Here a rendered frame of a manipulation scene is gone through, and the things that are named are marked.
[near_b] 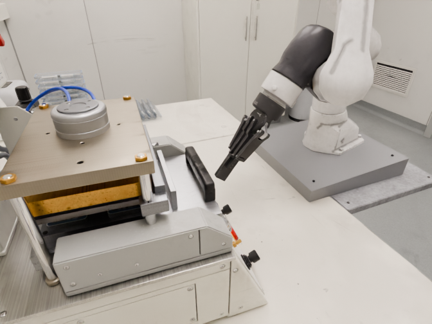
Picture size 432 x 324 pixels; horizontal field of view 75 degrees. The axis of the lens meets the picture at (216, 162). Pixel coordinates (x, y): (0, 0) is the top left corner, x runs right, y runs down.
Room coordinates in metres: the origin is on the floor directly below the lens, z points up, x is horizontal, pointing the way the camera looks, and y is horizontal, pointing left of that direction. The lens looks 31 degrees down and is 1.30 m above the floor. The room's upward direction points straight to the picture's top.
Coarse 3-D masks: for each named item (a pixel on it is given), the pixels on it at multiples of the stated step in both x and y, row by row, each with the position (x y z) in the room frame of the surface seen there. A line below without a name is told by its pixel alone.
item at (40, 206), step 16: (48, 192) 0.31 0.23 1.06; (64, 192) 0.31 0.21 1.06; (80, 192) 0.31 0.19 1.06; (96, 192) 0.32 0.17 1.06; (112, 192) 0.32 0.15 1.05; (128, 192) 0.33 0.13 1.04; (32, 208) 0.29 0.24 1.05; (48, 208) 0.30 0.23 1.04; (64, 208) 0.30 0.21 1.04; (80, 208) 0.31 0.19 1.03; (96, 208) 0.31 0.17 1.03; (112, 208) 0.32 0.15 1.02
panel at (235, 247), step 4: (232, 236) 0.47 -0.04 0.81; (240, 240) 0.37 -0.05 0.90; (236, 244) 0.37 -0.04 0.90; (232, 248) 0.33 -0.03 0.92; (236, 248) 0.39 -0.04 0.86; (236, 252) 0.34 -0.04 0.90; (240, 252) 0.43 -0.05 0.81; (240, 256) 0.37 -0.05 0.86; (240, 260) 0.34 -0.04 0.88; (244, 260) 0.37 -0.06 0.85; (244, 264) 0.35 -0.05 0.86; (248, 268) 0.36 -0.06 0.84; (248, 272) 0.35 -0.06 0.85; (252, 272) 0.40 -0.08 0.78; (252, 276) 0.35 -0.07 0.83; (256, 280) 0.38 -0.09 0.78; (256, 284) 0.35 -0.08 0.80; (260, 288) 0.36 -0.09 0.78
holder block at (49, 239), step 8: (96, 216) 0.33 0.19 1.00; (104, 216) 0.33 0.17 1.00; (128, 216) 0.33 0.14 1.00; (136, 216) 0.33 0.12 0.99; (80, 224) 0.32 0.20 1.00; (88, 224) 0.32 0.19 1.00; (96, 224) 0.32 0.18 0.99; (104, 224) 0.32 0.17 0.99; (112, 224) 0.32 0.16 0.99; (48, 232) 0.30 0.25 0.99; (56, 232) 0.30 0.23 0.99; (64, 232) 0.30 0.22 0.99; (72, 232) 0.30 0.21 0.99; (80, 232) 0.31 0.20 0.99; (48, 240) 0.29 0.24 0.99; (56, 240) 0.30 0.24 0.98
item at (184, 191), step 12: (180, 156) 0.56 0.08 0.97; (168, 168) 0.51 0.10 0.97; (180, 168) 0.51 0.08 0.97; (168, 180) 0.41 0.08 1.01; (180, 180) 0.47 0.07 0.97; (192, 180) 0.47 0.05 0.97; (168, 192) 0.40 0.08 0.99; (180, 192) 0.43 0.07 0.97; (192, 192) 0.43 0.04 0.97; (180, 204) 0.39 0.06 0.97; (192, 204) 0.39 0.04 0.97; (204, 204) 0.39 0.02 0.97; (216, 204) 0.39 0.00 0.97; (36, 264) 0.28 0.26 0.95
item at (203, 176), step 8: (192, 152) 0.51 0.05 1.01; (192, 160) 0.48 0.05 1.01; (200, 160) 0.48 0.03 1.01; (192, 168) 0.48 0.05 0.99; (200, 168) 0.45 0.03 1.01; (200, 176) 0.43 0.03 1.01; (208, 176) 0.42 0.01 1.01; (208, 184) 0.40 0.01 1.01; (208, 192) 0.40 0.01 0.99; (208, 200) 0.40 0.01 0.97
